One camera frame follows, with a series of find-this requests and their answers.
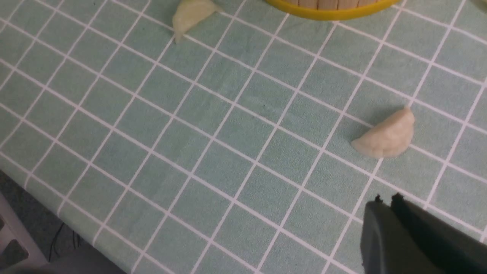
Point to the bamboo steamer tray yellow rim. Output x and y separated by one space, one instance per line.
331 10

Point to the white dumpling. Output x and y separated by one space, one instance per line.
388 139
189 13

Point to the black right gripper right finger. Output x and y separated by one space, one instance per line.
449 249

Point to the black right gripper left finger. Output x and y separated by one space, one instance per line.
387 247

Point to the green checkered tablecloth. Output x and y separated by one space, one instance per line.
230 151

